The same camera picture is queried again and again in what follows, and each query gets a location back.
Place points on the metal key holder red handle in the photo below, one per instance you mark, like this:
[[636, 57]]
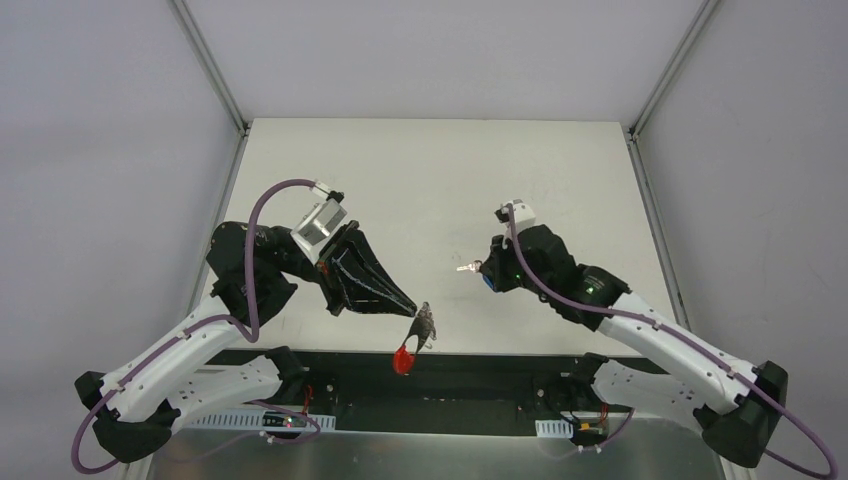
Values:
[[421, 334]]

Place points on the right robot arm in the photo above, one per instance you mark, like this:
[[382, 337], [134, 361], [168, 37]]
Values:
[[731, 403]]

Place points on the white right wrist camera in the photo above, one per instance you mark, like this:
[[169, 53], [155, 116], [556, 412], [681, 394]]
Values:
[[516, 216]]

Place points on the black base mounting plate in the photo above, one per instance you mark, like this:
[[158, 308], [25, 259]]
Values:
[[492, 395]]

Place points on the silver key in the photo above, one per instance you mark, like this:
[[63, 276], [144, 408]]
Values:
[[473, 266]]

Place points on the left white cable duct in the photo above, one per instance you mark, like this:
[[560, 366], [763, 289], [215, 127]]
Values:
[[263, 419]]

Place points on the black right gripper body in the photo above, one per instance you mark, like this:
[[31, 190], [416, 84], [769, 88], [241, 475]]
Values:
[[499, 266]]

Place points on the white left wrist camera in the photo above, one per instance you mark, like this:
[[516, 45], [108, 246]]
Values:
[[321, 218]]

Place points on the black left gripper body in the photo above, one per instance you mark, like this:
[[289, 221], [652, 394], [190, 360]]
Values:
[[334, 268]]

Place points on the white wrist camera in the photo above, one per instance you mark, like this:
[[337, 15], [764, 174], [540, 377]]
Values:
[[321, 218], [516, 216]]

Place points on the white cable duct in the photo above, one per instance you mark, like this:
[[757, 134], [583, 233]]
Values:
[[556, 429], [263, 419]]

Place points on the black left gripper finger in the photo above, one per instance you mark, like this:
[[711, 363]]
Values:
[[365, 289], [358, 247]]

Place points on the right white cable duct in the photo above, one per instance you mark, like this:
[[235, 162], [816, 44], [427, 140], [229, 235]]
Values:
[[556, 429]]

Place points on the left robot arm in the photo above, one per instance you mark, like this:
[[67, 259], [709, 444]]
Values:
[[136, 409]]

